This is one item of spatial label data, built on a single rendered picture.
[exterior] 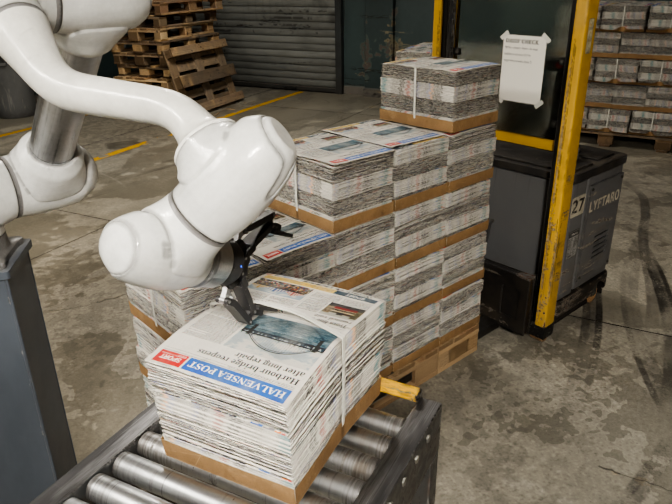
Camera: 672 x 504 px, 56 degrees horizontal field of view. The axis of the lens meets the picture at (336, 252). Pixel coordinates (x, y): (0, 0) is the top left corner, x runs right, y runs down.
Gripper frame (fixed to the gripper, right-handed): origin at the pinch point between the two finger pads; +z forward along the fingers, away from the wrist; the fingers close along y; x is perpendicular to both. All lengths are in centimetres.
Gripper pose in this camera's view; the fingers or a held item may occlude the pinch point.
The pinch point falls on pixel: (275, 270)
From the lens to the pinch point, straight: 119.0
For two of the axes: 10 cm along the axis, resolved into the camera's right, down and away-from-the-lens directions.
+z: 4.0, 1.0, 9.1
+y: -2.1, 9.8, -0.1
